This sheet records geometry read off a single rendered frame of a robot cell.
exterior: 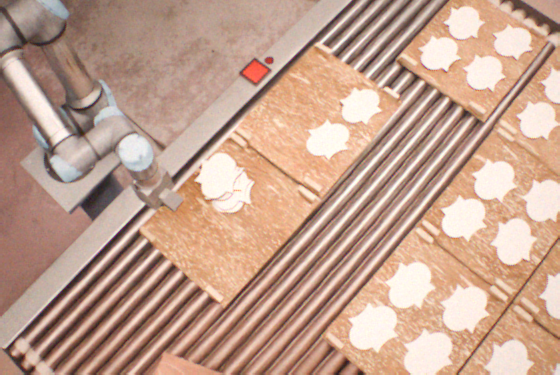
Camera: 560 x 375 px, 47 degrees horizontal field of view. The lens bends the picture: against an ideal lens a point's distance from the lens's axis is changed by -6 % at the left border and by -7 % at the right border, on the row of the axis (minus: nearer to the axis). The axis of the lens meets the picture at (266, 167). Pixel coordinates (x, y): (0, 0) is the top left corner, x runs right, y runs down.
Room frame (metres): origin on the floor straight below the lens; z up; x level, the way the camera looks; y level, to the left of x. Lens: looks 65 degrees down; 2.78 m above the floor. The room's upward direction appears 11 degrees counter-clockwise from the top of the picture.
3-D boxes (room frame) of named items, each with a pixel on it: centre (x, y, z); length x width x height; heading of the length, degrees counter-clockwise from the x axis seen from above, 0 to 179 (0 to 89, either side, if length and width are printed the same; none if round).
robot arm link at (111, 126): (0.84, 0.36, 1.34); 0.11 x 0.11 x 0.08; 28
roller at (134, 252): (0.99, 0.04, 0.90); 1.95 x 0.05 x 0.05; 128
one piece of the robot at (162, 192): (0.74, 0.28, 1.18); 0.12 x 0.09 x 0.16; 46
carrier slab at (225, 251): (0.73, 0.14, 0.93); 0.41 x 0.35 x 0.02; 129
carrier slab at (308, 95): (1.00, -0.19, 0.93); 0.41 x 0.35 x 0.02; 130
